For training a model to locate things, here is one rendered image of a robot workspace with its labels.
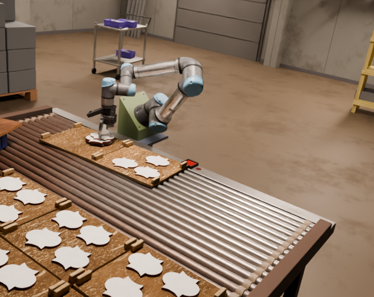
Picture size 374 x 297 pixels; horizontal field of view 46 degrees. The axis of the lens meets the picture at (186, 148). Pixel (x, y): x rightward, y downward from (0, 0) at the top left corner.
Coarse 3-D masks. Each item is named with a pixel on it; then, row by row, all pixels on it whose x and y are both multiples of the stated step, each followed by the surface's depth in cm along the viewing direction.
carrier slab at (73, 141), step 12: (60, 132) 274; (72, 132) 276; (84, 132) 279; (96, 132) 281; (48, 144) 258; (60, 144) 257; (72, 144) 259; (84, 144) 261; (120, 144) 267; (84, 156) 246
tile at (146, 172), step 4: (136, 168) 238; (140, 168) 239; (144, 168) 240; (148, 168) 240; (136, 172) 235; (140, 172) 234; (144, 172) 235; (148, 172) 236; (152, 172) 236; (156, 172) 237; (144, 176) 231; (148, 176) 231; (152, 176) 232; (156, 176) 232
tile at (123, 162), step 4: (112, 160) 244; (116, 160) 244; (120, 160) 245; (124, 160) 245; (128, 160) 246; (132, 160) 247; (116, 164) 239; (120, 164) 240; (124, 164) 241; (128, 164) 241; (132, 164) 242; (136, 164) 242; (124, 168) 238; (132, 168) 239
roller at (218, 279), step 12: (0, 156) 237; (24, 168) 229; (36, 180) 220; (60, 192) 211; (84, 204) 203; (108, 216) 196; (120, 228) 191; (132, 228) 190; (144, 240) 184; (156, 240) 184; (168, 252) 178; (192, 264) 172; (204, 276) 169; (216, 276) 167; (228, 288) 164; (240, 288) 162
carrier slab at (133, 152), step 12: (108, 156) 250; (120, 156) 252; (132, 156) 254; (144, 156) 256; (156, 156) 258; (108, 168) 237; (120, 168) 238; (156, 168) 243; (168, 168) 245; (180, 168) 247; (144, 180) 228
